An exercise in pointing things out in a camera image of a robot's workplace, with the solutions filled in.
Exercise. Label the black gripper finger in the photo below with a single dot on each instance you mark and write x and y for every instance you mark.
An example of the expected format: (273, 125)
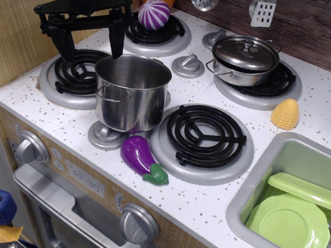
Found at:
(62, 39)
(117, 34)

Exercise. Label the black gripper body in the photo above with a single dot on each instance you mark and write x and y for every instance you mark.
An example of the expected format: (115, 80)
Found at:
(75, 15)

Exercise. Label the tall stainless steel pot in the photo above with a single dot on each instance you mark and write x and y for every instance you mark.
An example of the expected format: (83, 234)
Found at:
(131, 92)

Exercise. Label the purple white striped ball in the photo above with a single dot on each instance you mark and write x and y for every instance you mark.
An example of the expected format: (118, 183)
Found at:
(154, 14)

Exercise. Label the front left black burner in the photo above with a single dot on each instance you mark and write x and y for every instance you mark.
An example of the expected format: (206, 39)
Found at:
(79, 77)

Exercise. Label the black burner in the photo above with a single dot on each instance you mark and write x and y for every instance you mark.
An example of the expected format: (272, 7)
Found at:
(279, 82)
(204, 136)
(79, 77)
(138, 34)

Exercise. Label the back left black burner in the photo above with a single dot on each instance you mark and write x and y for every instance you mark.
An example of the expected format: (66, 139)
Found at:
(138, 34)

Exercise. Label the silver stovetop knob centre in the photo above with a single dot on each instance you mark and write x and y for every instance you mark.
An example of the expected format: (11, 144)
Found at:
(188, 67)

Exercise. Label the silver stovetop knob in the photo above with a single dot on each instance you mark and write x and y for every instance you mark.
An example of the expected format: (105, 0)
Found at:
(210, 39)
(104, 138)
(188, 67)

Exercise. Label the silver stovetop knob back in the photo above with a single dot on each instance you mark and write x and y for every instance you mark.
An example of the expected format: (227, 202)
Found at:
(210, 39)

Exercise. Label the silver stovetop knob front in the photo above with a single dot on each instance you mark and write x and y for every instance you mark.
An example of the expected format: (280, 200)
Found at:
(104, 138)

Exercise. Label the silver oven knob left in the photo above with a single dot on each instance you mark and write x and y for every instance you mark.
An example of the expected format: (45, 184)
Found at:
(31, 149)

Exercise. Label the silver oven knob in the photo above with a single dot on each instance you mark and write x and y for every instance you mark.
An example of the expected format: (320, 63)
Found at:
(137, 226)
(31, 149)

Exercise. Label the steel pan with lid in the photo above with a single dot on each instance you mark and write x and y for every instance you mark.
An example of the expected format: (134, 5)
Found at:
(244, 61)

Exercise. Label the purple toy eggplant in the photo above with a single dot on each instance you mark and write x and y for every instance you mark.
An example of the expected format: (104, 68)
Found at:
(136, 153)

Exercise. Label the front right black burner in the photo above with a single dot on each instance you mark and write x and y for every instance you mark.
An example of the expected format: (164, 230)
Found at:
(204, 136)

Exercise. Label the hanging slotted steel spatula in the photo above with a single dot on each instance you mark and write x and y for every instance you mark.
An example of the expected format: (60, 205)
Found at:
(261, 12)

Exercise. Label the back right black burner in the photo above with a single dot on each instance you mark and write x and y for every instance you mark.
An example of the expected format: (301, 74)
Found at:
(279, 82)

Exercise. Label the yellow toy corn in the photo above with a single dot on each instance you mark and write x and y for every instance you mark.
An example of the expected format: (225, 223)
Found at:
(285, 115)

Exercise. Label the silver oven knob right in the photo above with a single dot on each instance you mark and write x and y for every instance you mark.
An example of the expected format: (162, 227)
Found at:
(137, 226)

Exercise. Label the yellow cloth scrap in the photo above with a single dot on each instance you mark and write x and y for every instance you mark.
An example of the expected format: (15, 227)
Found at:
(9, 234)

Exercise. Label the grey toy sink basin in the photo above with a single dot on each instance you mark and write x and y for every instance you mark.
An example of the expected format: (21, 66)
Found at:
(288, 153)

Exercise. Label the green plastic plate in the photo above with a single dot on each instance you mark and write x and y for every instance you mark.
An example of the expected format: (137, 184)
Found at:
(290, 222)

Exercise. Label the green plastic tray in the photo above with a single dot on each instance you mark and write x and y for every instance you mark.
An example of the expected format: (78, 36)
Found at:
(301, 188)

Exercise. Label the silver oven door handle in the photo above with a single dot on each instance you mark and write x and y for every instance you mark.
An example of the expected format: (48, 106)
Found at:
(67, 217)

